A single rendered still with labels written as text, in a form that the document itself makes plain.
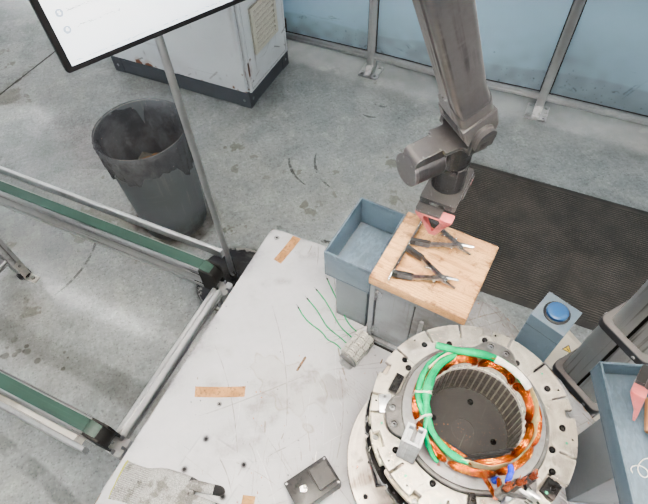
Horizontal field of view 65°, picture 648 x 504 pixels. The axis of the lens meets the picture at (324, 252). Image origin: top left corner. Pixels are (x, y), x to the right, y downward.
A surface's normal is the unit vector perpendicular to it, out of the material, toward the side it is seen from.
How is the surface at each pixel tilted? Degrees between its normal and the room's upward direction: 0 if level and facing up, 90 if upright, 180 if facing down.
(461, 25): 98
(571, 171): 0
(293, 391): 0
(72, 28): 83
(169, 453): 0
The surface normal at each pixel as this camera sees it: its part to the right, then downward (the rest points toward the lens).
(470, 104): 0.37, 0.77
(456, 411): -0.03, -0.58
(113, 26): 0.61, 0.55
